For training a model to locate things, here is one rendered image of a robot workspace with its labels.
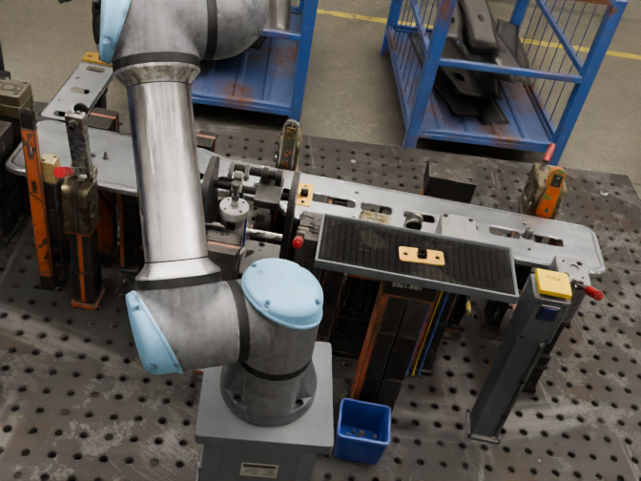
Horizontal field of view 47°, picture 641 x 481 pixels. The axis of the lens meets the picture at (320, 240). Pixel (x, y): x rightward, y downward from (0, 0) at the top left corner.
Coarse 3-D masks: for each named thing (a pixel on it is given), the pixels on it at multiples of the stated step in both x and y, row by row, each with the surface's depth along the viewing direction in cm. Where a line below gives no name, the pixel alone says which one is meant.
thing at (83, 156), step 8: (80, 104) 148; (80, 112) 147; (88, 112) 149; (72, 120) 145; (80, 120) 145; (72, 128) 145; (80, 128) 147; (72, 136) 149; (80, 136) 149; (88, 136) 151; (72, 144) 150; (80, 144) 150; (88, 144) 152; (72, 152) 152; (80, 152) 152; (88, 152) 152; (72, 160) 154; (80, 160) 154; (88, 160) 154; (88, 168) 155; (88, 176) 157
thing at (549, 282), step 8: (536, 272) 139; (544, 272) 139; (552, 272) 140; (536, 280) 139; (544, 280) 138; (552, 280) 138; (560, 280) 138; (568, 280) 139; (544, 288) 136; (552, 288) 136; (560, 288) 136; (568, 288) 137; (560, 296) 136; (568, 296) 136
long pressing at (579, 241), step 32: (64, 128) 178; (64, 160) 169; (96, 160) 171; (128, 160) 172; (224, 160) 178; (128, 192) 164; (224, 192) 169; (320, 192) 175; (352, 192) 176; (384, 192) 178; (480, 224) 174; (512, 224) 176; (544, 224) 178; (576, 224) 181; (544, 256) 169; (576, 256) 171
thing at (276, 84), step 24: (288, 0) 394; (312, 0) 323; (288, 24) 373; (312, 24) 331; (264, 48) 408; (288, 48) 412; (216, 72) 380; (240, 72) 382; (264, 72) 387; (288, 72) 391; (192, 96) 355; (216, 96) 355; (240, 96) 365; (264, 96) 367; (288, 96) 372
